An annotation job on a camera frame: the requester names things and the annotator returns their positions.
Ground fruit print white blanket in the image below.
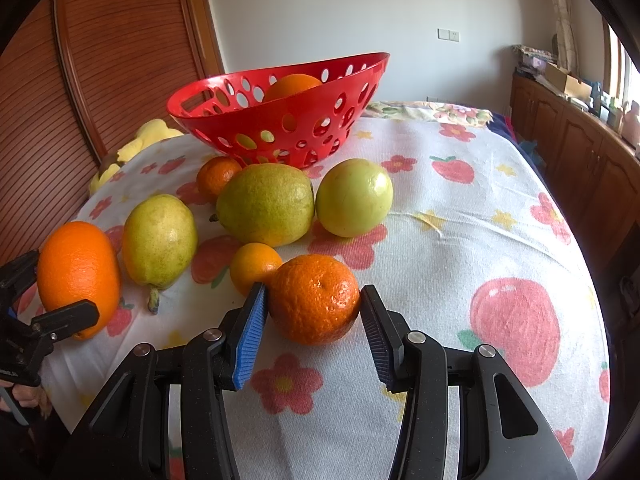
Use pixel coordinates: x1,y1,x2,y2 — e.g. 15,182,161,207
15,110,613,480

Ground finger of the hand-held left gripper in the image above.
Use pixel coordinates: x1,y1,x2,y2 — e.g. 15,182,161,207
0,250,41,302
29,299,101,345

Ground large green pear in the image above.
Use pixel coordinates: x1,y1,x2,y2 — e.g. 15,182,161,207
210,162,316,247

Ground person's left hand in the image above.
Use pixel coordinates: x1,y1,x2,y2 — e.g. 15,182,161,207
0,382,53,423

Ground small mandarin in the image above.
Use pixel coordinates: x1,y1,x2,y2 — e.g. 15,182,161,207
229,242,284,297

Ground wooden cabinet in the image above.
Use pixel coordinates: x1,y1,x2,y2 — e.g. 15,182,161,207
509,72,640,281

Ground yellow plush toy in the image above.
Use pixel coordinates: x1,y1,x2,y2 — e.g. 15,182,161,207
89,118,186,196

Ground cardboard box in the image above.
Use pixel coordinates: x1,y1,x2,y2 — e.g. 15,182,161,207
544,61,593,101

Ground large orange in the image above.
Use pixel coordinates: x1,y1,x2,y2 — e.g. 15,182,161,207
262,74,323,103
37,221,122,341

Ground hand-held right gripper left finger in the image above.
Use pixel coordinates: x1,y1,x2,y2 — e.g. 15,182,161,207
52,282,268,480

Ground green apple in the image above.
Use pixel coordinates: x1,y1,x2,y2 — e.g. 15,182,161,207
315,158,394,238

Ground window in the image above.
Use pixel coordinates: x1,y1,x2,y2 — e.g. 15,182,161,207
602,15,640,111

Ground blue bed cover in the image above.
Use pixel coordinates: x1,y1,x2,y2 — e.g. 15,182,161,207
487,110,551,186

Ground red perforated plastic basket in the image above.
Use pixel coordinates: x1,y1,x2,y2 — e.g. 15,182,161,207
166,52,391,170

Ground wooden wardrobe door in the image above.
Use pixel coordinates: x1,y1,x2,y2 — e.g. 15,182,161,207
0,0,226,266

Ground medium mandarin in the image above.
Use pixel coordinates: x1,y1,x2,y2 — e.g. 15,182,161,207
196,156,244,204

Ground floral bed sheet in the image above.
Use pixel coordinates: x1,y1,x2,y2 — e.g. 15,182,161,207
367,100,496,128

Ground large bumpy mandarin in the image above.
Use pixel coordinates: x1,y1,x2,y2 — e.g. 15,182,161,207
268,254,362,346

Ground floral cloth bundle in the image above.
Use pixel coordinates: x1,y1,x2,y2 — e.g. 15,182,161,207
512,44,558,68

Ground yellow-green pear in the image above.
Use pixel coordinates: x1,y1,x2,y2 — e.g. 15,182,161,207
122,194,198,315

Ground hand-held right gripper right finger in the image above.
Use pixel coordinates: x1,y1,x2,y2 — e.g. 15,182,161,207
359,284,581,480

